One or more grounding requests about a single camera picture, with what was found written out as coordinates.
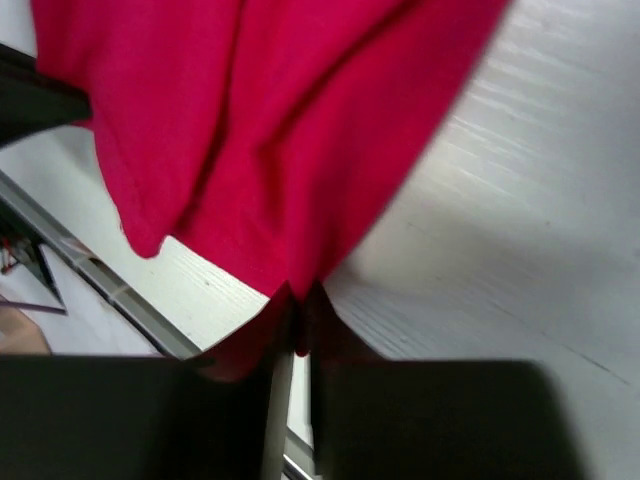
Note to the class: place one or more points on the red t shirt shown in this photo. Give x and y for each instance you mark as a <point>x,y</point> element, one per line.
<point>266,136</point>

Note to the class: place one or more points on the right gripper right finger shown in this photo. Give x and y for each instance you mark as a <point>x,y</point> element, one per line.
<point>332,343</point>

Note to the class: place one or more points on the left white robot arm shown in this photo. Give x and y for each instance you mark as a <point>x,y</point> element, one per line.
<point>32,102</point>

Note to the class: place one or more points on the aluminium table rail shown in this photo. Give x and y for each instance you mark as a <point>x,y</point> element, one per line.
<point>154,326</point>

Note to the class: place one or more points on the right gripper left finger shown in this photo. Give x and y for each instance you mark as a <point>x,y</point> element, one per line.
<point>255,344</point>

